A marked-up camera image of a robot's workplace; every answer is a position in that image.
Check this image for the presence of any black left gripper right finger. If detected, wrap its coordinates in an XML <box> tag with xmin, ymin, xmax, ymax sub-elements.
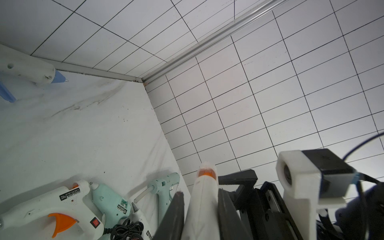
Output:
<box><xmin>218</xmin><ymin>189</ymin><xmax>251</xmax><ymax>240</ymax></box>

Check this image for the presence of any white glue gun blue trigger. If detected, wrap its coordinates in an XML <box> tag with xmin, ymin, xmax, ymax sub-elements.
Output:
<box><xmin>1</xmin><ymin>45</ymin><xmax>67</xmax><ymax>85</ymax></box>

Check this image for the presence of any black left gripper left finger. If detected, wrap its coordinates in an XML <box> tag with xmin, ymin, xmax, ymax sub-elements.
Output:
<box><xmin>153</xmin><ymin>192</ymin><xmax>185</xmax><ymax>240</ymax></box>

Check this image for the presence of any small mint glue gun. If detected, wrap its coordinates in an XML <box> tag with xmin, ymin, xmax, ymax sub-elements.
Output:
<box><xmin>134</xmin><ymin>173</ymin><xmax>180</xmax><ymax>224</ymax></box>

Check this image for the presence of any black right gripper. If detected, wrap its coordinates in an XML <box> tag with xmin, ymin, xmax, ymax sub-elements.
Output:
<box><xmin>219</xmin><ymin>170</ymin><xmax>302</xmax><ymax>240</ymax></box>

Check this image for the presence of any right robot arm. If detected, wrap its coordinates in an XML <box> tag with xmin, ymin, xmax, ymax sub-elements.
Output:
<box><xmin>219</xmin><ymin>170</ymin><xmax>384</xmax><ymax>240</ymax></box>

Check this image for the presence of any mint green glue gun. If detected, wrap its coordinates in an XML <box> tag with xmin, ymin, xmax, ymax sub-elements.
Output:
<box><xmin>90</xmin><ymin>183</ymin><xmax>131</xmax><ymax>229</ymax></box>

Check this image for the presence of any white glue gun orange trigger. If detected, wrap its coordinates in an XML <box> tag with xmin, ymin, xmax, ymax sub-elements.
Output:
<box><xmin>1</xmin><ymin>180</ymin><xmax>105</xmax><ymax>240</ymax></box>

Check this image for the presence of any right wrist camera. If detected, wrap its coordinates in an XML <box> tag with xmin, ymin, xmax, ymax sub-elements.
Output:
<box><xmin>276</xmin><ymin>149</ymin><xmax>360</xmax><ymax>240</ymax></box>

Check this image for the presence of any black power cable bundle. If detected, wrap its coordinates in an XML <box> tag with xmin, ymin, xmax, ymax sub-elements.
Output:
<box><xmin>103</xmin><ymin>218</ymin><xmax>145</xmax><ymax>240</ymax></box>

